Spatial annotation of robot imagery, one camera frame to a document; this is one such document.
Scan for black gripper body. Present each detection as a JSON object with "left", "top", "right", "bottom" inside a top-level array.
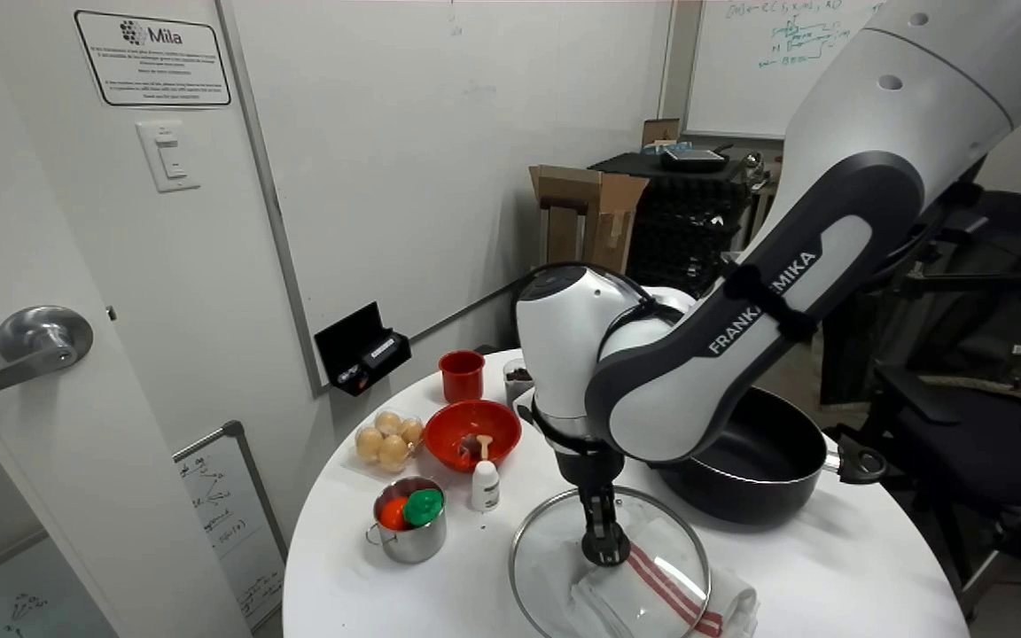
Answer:
[{"left": 551, "top": 439, "right": 631, "bottom": 500}]

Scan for glass lid black knob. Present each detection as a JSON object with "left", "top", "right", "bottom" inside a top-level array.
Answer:
[{"left": 509, "top": 485, "right": 715, "bottom": 638}]

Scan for black cooking pot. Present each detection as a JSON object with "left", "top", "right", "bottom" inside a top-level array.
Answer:
[{"left": 649, "top": 388, "right": 893, "bottom": 532}]

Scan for small white bottle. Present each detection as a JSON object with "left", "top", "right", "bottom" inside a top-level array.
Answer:
[{"left": 467, "top": 435, "right": 503, "bottom": 515}]

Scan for clear measuring cup dark liquid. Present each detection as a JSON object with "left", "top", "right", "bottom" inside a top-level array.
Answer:
[{"left": 499, "top": 367, "right": 540, "bottom": 408}]

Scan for white towel red stripe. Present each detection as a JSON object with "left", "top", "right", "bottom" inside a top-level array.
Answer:
[{"left": 566, "top": 541, "right": 766, "bottom": 638}]

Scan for red bowl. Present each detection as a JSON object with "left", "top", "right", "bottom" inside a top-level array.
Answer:
[{"left": 420, "top": 397, "right": 524, "bottom": 478}]

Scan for red mug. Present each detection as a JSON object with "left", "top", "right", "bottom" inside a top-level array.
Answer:
[{"left": 436, "top": 348, "right": 491, "bottom": 408}]

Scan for metal cup with colourful items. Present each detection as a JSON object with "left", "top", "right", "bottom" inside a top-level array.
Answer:
[{"left": 361, "top": 475, "right": 452, "bottom": 566}]

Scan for black cabinet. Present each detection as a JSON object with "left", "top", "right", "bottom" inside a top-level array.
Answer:
[{"left": 588, "top": 136, "right": 786, "bottom": 298}]

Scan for brown cardboard box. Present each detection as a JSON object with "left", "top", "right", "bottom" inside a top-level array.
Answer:
[{"left": 524, "top": 165, "right": 653, "bottom": 276}]

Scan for black open case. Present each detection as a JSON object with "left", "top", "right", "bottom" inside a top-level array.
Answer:
[{"left": 312, "top": 298, "right": 414, "bottom": 397}]

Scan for flat black device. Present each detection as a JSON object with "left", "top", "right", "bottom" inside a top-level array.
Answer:
[{"left": 661, "top": 141, "right": 732, "bottom": 172}]

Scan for small cardboard box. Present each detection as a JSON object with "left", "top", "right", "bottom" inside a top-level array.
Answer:
[{"left": 639, "top": 114, "right": 683, "bottom": 154}]

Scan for small leaning whiteboard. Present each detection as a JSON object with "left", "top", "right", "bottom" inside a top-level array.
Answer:
[{"left": 171, "top": 417, "right": 291, "bottom": 635}]

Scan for black office chair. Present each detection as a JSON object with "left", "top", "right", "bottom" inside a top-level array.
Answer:
[{"left": 823, "top": 188, "right": 1021, "bottom": 618}]

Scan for wall whiteboard with writing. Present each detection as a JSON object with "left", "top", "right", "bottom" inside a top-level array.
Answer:
[{"left": 683, "top": 0, "right": 893, "bottom": 139}]

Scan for white light switch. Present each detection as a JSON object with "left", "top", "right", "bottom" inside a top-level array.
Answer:
[{"left": 135, "top": 116, "right": 204, "bottom": 198}]

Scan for silver door lever handle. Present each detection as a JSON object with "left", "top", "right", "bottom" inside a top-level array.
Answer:
[{"left": 0, "top": 300, "right": 96, "bottom": 413}]

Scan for Mila wall sign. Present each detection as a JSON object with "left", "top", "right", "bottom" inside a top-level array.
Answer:
[{"left": 72, "top": 9, "right": 233, "bottom": 110}]

